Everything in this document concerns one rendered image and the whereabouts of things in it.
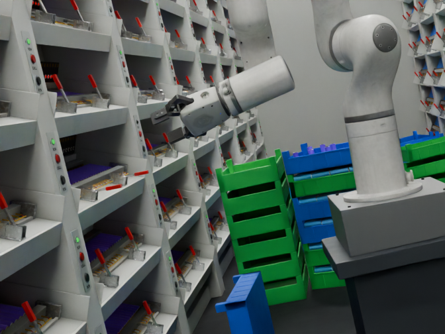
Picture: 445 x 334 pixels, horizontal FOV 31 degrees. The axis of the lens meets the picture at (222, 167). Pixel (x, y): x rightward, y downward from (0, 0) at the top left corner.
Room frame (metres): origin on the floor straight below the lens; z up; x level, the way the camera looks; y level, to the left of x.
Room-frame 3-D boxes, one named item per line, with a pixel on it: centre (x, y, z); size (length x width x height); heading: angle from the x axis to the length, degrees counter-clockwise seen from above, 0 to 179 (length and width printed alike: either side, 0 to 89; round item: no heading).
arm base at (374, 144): (1.94, -0.37, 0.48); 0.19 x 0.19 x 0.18
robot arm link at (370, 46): (1.91, -0.39, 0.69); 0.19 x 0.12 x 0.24; 22
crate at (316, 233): (2.73, -0.38, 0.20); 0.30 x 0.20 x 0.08; 63
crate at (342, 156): (2.73, -0.38, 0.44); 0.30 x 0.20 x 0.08; 63
